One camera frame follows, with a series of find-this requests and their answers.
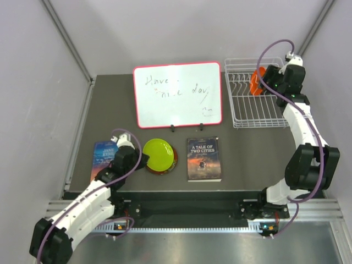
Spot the lime green plate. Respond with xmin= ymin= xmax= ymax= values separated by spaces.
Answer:
xmin=142 ymin=138 xmax=174 ymax=172

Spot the orange plate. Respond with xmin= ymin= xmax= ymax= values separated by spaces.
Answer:
xmin=250 ymin=67 xmax=266 ymax=96

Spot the red floral plate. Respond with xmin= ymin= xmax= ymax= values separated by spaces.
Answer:
xmin=146 ymin=147 xmax=178 ymax=175

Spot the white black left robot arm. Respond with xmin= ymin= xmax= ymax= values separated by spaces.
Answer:
xmin=29 ymin=146 xmax=149 ymax=263

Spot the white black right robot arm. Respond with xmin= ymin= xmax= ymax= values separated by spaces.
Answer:
xmin=256 ymin=64 xmax=340 ymax=218

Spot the Jane Eyre book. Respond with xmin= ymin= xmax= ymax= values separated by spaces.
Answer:
xmin=90 ymin=141 xmax=118 ymax=181

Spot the Tale of Two Cities book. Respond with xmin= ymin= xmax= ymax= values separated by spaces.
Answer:
xmin=187 ymin=136 xmax=222 ymax=182

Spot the pink framed whiteboard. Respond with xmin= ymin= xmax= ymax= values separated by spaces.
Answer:
xmin=133 ymin=62 xmax=223 ymax=129

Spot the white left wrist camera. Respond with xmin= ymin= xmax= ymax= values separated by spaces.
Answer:
xmin=111 ymin=133 xmax=135 ymax=149

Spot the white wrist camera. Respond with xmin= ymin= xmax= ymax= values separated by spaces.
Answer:
xmin=111 ymin=133 xmax=135 ymax=149
xmin=279 ymin=51 xmax=303 ymax=74

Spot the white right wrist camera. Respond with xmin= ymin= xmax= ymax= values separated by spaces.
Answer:
xmin=279 ymin=51 xmax=303 ymax=74

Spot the white wire dish rack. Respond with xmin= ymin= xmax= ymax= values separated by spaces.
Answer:
xmin=224 ymin=58 xmax=288 ymax=128

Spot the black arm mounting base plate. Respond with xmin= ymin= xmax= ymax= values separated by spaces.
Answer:
xmin=113 ymin=191 xmax=287 ymax=219

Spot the aluminium frame rail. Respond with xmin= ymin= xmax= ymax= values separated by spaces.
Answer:
xmin=43 ymin=199 xmax=344 ymax=234

